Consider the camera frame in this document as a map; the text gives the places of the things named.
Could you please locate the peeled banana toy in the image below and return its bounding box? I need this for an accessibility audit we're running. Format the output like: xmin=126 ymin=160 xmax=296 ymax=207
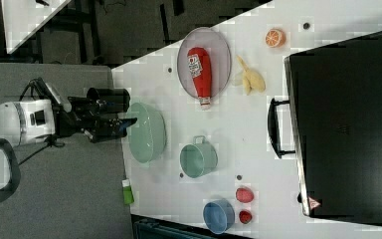
xmin=233 ymin=56 xmax=266 ymax=96

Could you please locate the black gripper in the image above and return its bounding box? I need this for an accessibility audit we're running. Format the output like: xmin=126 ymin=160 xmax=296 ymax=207
xmin=54 ymin=97 xmax=137 ymax=143

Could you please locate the green mug with handle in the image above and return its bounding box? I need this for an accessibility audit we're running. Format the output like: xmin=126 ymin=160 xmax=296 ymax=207
xmin=180 ymin=135 xmax=218 ymax=178

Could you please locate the large red strawberry toy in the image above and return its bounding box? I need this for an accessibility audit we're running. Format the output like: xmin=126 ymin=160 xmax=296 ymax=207
xmin=236 ymin=187 xmax=254 ymax=203

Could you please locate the orange slice toy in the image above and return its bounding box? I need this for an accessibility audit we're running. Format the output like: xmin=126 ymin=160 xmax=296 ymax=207
xmin=265 ymin=29 xmax=286 ymax=48

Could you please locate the black toaster oven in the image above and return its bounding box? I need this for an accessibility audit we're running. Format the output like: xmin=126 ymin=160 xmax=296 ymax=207
xmin=284 ymin=31 xmax=382 ymax=226

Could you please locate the black cylinder post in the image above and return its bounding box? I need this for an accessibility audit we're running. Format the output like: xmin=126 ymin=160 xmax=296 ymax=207
xmin=87 ymin=88 xmax=130 ymax=114

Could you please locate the small red strawberry toy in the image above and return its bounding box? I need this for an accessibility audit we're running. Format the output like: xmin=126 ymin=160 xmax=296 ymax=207
xmin=239 ymin=210 xmax=253 ymax=224

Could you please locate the grey round plate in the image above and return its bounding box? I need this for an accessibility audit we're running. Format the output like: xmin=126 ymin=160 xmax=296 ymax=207
xmin=177 ymin=27 xmax=232 ymax=99

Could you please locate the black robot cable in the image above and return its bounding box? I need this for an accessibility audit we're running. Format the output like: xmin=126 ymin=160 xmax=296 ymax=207
xmin=19 ymin=77 xmax=53 ymax=102

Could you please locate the dark teal crate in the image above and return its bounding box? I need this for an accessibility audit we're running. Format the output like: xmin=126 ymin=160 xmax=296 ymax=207
xmin=133 ymin=219 xmax=217 ymax=239

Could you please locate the blue cup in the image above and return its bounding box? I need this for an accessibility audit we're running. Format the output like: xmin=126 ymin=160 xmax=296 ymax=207
xmin=203 ymin=199 xmax=235 ymax=235

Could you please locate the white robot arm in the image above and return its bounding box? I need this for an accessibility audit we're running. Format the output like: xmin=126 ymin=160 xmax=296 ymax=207
xmin=0 ymin=100 xmax=135 ymax=203

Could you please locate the red plush ketchup bottle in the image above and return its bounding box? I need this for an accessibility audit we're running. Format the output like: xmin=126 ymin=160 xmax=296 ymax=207
xmin=187 ymin=47 xmax=212 ymax=110

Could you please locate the green perforated colander bowl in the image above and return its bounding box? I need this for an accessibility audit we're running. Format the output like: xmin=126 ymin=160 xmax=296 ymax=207
xmin=127 ymin=103 xmax=166 ymax=163

